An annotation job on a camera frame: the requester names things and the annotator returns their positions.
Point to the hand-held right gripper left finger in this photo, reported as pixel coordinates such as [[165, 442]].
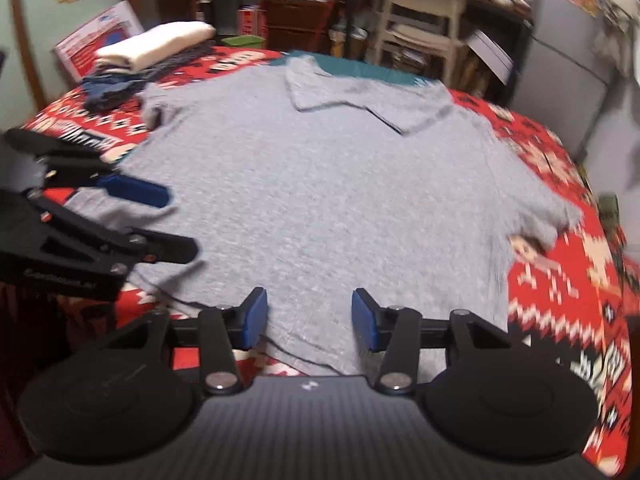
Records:
[[255, 317]]

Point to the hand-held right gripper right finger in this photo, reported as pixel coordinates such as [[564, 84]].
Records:
[[362, 320]]

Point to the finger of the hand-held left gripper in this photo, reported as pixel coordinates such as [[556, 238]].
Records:
[[135, 191], [170, 250]]

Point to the grey knit sweater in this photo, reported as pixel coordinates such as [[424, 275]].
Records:
[[325, 185]]

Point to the folded blue jeans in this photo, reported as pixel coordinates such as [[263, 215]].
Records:
[[110, 92]]

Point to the folded dark striped cloth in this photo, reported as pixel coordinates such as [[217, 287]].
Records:
[[192, 55]]

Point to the folded cream cloth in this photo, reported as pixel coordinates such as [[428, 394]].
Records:
[[155, 42]]

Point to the red and white carton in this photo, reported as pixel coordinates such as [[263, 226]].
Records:
[[95, 30]]

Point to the red patterned blanket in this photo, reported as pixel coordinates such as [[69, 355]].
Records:
[[550, 285]]

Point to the red box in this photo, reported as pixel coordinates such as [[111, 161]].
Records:
[[250, 22]]

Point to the wooden drawer cabinet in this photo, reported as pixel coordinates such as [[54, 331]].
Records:
[[295, 25]]

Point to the green cutting mat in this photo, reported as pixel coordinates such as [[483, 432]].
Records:
[[350, 67]]

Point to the grey refrigerator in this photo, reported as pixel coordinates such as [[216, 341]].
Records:
[[560, 85]]

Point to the beige chair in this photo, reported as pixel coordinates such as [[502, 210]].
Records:
[[425, 0]]

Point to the cluttered black desk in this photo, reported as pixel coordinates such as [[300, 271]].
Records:
[[500, 15]]

